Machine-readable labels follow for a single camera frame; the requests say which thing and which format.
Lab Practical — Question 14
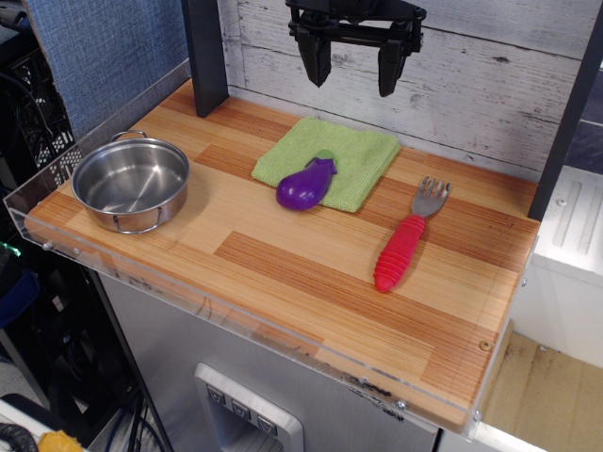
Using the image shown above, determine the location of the dark grey post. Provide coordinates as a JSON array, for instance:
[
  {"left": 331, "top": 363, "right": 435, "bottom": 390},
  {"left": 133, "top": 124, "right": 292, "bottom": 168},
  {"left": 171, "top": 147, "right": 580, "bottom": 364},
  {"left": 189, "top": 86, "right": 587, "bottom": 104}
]
[
  {"left": 181, "top": 0, "right": 229, "bottom": 118},
  {"left": 528, "top": 2, "right": 602, "bottom": 221}
]

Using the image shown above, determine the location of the black plastic crate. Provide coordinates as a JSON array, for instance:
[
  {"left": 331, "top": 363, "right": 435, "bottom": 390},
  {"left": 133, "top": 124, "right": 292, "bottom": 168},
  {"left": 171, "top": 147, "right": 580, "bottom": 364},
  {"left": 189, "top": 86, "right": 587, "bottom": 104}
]
[{"left": 8, "top": 46, "right": 76, "bottom": 170}]

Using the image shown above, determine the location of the purple toy eggplant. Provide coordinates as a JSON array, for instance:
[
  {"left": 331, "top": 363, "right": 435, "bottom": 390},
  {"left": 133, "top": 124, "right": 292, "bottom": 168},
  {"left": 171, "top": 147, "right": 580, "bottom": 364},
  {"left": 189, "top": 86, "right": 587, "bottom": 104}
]
[{"left": 276, "top": 150, "right": 337, "bottom": 211}]

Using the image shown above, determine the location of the stainless steel pot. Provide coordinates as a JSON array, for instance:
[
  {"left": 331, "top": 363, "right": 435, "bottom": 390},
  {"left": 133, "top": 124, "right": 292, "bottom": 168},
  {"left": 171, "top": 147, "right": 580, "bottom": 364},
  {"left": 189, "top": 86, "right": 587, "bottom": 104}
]
[{"left": 71, "top": 131, "right": 190, "bottom": 234}]

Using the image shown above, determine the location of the clear acrylic table guard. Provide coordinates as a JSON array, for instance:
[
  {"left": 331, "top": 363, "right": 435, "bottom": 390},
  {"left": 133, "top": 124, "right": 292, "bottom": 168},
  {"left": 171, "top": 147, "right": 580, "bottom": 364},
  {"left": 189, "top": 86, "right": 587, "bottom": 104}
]
[{"left": 10, "top": 85, "right": 538, "bottom": 451}]

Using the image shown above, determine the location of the white toy sink counter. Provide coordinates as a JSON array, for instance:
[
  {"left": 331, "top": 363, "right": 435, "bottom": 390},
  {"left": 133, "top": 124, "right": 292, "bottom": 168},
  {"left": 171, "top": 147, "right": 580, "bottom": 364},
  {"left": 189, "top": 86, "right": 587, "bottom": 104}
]
[{"left": 510, "top": 167, "right": 602, "bottom": 367}]

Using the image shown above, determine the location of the yellow object bottom left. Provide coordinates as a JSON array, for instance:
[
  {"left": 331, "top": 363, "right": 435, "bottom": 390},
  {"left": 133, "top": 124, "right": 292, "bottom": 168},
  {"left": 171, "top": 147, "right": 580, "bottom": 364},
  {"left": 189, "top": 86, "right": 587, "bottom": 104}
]
[{"left": 38, "top": 430, "right": 84, "bottom": 452}]

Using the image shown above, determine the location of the green folded cloth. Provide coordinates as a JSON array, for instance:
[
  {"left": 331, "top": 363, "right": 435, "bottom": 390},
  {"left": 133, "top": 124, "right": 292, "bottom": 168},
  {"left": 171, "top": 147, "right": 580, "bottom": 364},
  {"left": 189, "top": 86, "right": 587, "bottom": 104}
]
[{"left": 252, "top": 118, "right": 399, "bottom": 213}]

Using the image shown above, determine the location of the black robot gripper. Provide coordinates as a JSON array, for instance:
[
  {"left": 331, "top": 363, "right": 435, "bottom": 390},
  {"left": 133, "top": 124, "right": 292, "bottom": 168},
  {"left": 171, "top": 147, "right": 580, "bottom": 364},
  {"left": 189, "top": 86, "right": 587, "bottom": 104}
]
[{"left": 285, "top": 1, "right": 427, "bottom": 97}]

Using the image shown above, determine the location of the dark grey right post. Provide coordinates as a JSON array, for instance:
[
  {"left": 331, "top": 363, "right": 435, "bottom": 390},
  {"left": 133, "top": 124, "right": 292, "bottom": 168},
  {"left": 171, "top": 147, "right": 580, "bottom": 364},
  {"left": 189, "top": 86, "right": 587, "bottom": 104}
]
[{"left": 528, "top": 2, "right": 602, "bottom": 221}]

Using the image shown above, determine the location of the dark grey left post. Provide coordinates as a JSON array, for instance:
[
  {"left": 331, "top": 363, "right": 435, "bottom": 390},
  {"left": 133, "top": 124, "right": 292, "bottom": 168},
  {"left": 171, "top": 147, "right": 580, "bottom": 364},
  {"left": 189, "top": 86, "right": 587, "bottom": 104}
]
[{"left": 181, "top": 0, "right": 229, "bottom": 118}]

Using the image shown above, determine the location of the red handled metal fork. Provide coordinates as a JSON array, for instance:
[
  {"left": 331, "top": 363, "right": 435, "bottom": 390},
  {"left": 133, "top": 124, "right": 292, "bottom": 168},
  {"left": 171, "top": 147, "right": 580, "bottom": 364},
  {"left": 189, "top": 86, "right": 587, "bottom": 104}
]
[{"left": 373, "top": 176, "right": 451, "bottom": 293}]

